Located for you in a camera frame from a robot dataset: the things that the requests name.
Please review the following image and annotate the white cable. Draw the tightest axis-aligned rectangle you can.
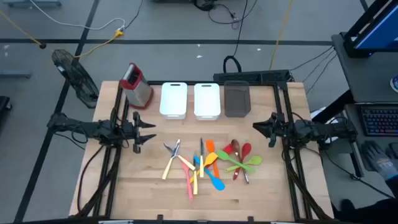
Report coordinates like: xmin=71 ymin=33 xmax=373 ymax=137
xmin=29 ymin=0 xmax=126 ymax=32

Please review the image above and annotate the black backlit keyboard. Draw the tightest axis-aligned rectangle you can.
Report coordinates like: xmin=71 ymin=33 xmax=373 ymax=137
xmin=360 ymin=105 xmax=398 ymax=137

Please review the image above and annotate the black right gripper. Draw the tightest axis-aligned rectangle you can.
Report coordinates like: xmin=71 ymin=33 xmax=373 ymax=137
xmin=252 ymin=111 xmax=285 ymax=149

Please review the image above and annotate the grey translucent plastic bin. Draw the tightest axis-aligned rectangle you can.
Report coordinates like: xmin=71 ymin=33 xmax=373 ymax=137
xmin=223 ymin=80 xmax=252 ymax=118

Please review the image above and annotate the blue silicone spatula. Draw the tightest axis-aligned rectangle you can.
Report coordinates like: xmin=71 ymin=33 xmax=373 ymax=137
xmin=193 ymin=154 xmax=226 ymax=192

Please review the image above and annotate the grey computer cart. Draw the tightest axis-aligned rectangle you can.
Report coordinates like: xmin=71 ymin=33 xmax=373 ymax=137
xmin=312 ymin=30 xmax=398 ymax=178

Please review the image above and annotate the black computer monitor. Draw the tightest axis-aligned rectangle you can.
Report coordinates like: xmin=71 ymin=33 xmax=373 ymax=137
xmin=343 ymin=0 xmax=398 ymax=59

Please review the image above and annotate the grey metal floor base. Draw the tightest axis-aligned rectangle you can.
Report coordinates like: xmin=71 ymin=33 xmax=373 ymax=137
xmin=2 ymin=0 xmax=62 ymax=7
xmin=0 ymin=69 xmax=32 ymax=80

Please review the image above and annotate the yellow hanging cable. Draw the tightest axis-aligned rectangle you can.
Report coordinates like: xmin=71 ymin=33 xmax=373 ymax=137
xmin=269 ymin=0 xmax=295 ymax=71

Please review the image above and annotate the person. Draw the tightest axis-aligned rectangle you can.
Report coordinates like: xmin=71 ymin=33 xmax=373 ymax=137
xmin=331 ymin=175 xmax=398 ymax=224

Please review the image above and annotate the black floor fan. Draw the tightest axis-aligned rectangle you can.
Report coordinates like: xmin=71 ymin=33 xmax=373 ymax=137
xmin=51 ymin=49 xmax=100 ymax=110

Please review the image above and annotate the white plastic bin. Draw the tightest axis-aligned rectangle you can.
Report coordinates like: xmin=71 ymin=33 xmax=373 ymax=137
xmin=193 ymin=83 xmax=221 ymax=121
xmin=159 ymin=82 xmax=188 ymax=121

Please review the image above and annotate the black cable tangle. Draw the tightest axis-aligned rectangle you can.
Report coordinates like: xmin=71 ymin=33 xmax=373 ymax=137
xmin=192 ymin=0 xmax=259 ymax=30

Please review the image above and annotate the green silicone spatula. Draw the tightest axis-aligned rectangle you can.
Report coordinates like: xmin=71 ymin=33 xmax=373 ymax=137
xmin=216 ymin=149 xmax=256 ymax=174

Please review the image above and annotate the black floor cable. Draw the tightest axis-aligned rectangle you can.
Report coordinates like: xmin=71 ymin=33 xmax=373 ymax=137
xmin=322 ymin=148 xmax=397 ymax=200

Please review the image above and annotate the red silicone spoon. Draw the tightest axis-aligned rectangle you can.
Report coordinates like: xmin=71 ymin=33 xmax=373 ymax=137
xmin=233 ymin=142 xmax=252 ymax=182

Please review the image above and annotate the black looped cable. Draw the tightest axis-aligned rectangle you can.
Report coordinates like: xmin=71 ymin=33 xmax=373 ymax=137
xmin=222 ymin=55 xmax=243 ymax=74

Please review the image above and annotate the red handled metal box grater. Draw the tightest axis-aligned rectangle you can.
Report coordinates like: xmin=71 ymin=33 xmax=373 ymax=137
xmin=119 ymin=62 xmax=154 ymax=110

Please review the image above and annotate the person's hand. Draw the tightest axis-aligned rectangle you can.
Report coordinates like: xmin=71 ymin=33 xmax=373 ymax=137
xmin=360 ymin=140 xmax=398 ymax=182

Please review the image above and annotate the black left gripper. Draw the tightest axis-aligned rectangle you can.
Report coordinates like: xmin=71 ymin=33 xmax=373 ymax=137
xmin=124 ymin=111 xmax=157 ymax=154

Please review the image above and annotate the black perforated box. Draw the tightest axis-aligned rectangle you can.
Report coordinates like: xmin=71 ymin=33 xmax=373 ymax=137
xmin=213 ymin=69 xmax=295 ymax=83

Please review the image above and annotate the orange silicone spatula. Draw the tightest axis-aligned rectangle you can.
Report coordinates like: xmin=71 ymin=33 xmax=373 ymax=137
xmin=205 ymin=139 xmax=220 ymax=179

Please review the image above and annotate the yellow extension cable with plug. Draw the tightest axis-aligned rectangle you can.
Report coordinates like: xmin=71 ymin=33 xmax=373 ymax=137
xmin=0 ymin=9 xmax=124 ymax=60

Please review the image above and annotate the brown wooden spoon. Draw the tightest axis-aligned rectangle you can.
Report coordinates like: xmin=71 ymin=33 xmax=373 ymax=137
xmin=231 ymin=139 xmax=250 ymax=185

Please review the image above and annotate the black computer mouse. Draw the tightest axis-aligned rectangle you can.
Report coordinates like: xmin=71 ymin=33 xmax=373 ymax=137
xmin=385 ymin=144 xmax=398 ymax=159

